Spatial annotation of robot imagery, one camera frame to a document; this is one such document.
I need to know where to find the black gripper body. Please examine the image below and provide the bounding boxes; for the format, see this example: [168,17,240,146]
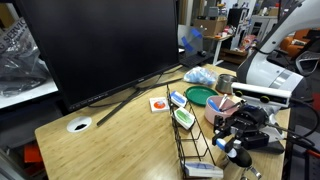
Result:
[232,105,271,152]

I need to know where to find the pink bowl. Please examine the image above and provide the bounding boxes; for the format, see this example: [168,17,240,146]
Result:
[204,95,239,126]

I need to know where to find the blue and white utensil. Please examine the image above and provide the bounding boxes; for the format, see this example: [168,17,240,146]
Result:
[207,98,221,113]

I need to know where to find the green plate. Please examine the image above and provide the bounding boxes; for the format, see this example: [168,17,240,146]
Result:
[184,85,219,107]

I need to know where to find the white card with green print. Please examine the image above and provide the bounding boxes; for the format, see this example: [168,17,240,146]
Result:
[173,106,196,130]

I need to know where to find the silver metal can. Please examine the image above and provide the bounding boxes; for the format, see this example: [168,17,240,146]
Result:
[215,73,238,95]

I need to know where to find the white card with blue print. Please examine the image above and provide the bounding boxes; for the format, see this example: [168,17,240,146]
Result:
[184,161,223,172]
[169,89,188,108]

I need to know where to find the blue printed plastic bag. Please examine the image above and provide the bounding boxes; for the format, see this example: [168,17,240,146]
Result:
[182,65,218,86]

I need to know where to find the white card with orange print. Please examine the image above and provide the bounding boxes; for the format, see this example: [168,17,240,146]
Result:
[149,96,171,114]

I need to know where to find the low wooden shelf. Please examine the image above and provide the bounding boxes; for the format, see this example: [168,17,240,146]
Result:
[219,47,248,65]

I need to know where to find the black keyboard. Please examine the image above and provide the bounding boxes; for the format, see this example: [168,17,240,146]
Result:
[179,51,215,69]

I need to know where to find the white desk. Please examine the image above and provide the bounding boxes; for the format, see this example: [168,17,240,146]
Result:
[203,33,234,66]

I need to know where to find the colourful snack bag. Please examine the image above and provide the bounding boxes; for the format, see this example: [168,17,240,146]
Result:
[240,34,258,51]

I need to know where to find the black mesh office chair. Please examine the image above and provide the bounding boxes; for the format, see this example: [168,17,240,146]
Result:
[266,46,320,79]

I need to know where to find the clear panel with blue tape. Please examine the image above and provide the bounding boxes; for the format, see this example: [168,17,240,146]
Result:
[178,24,205,56]

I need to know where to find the orange sofa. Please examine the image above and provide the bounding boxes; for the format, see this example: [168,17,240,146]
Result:
[279,28,313,58]

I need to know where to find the black monitor stand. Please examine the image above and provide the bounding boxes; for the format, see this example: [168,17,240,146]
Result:
[95,77,184,127]

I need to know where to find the grey white cabinet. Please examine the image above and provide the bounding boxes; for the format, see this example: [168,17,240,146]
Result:
[248,14,281,51]

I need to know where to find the cardboard box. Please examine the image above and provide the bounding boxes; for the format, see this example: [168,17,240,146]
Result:
[193,18,228,37]

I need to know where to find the black cabinet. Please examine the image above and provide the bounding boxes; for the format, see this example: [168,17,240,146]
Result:
[226,7,250,29]

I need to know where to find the large black monitor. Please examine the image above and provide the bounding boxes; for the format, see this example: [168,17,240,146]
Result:
[13,0,181,113]

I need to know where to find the orange box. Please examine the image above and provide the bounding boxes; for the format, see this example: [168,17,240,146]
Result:
[22,142,44,164]

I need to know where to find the white shelf board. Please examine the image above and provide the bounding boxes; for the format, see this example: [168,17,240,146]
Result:
[0,78,59,109]

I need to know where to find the black plastic bag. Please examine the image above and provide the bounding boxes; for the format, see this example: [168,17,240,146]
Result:
[0,16,51,98]

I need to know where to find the silver metal cup with handle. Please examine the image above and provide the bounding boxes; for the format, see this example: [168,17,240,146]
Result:
[215,146,263,180]

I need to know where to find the black utensil handle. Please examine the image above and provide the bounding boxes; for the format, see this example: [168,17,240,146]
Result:
[219,100,242,113]

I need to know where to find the white utensil handle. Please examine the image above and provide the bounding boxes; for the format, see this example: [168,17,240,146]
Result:
[218,93,229,109]

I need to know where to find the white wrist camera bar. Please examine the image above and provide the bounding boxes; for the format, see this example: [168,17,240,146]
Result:
[230,82,293,108]

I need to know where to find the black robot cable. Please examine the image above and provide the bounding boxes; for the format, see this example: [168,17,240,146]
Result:
[264,97,320,148]

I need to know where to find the black wire rack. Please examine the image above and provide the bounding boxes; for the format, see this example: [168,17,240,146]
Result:
[165,83,218,179]

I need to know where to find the white round cable grommet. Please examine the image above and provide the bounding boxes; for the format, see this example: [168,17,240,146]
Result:
[66,116,93,134]

